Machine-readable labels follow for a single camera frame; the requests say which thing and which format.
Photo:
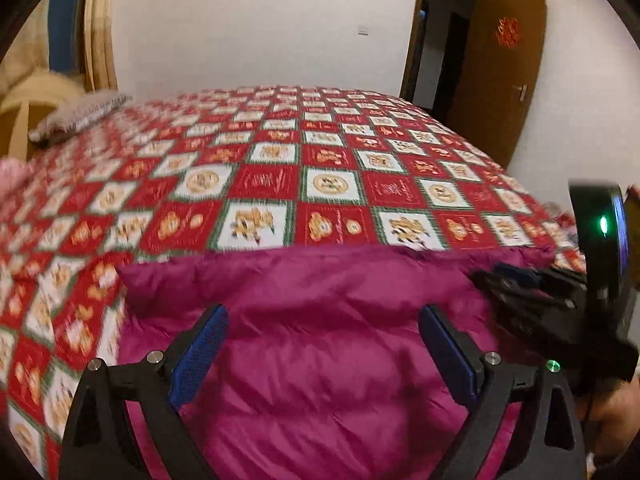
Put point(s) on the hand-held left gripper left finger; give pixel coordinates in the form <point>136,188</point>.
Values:
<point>197,360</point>

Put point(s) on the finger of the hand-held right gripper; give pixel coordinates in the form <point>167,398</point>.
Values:
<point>545,274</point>
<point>520,295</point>

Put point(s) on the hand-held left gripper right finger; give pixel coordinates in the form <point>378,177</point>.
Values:
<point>450,355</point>

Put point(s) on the magenta puffer jacket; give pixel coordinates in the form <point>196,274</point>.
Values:
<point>320,340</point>

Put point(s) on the clothes heap on floor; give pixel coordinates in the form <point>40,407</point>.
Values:
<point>560,215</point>

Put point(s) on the person's right hand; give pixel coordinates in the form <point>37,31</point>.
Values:
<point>617,415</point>

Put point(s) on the brown wooden door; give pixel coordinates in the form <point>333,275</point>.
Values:
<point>500,95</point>

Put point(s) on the red patchwork bed sheet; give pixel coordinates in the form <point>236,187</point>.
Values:
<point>250,180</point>

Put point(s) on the red paper door decoration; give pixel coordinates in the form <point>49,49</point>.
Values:
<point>508,31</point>

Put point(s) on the pink folded blanket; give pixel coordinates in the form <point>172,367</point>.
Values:
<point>9,177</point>

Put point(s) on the grey patterned pillow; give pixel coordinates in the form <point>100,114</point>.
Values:
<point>80,112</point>

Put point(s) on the cream wooden bed headboard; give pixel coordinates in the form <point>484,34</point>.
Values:
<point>20,110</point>

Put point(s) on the narrow beige floral curtain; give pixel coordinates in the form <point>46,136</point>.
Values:
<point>100,25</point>

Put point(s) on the wide beige floral curtain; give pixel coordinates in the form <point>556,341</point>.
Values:
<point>27,45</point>

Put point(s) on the window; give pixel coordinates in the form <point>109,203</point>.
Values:
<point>67,25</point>

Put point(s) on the dark wooden door frame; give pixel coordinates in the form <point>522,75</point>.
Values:
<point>412,35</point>

